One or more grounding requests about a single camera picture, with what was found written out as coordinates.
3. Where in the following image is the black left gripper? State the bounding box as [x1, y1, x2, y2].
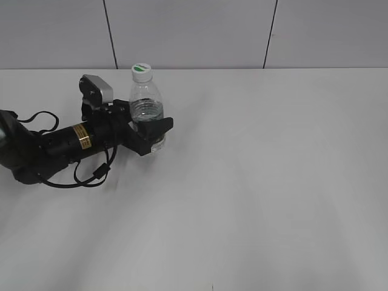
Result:
[81, 99, 173, 156]

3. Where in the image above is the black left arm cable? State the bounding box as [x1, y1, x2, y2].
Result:
[18, 111, 119, 189]

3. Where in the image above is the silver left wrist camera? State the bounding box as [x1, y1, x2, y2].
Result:
[79, 74, 114, 108]

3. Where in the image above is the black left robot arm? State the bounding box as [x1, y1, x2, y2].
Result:
[1, 99, 173, 189]

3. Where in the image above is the white green bottle cap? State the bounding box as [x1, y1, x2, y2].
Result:
[131, 63, 153, 82]

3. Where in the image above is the clear cestbon water bottle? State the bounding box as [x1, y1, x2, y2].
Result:
[129, 77, 167, 153]

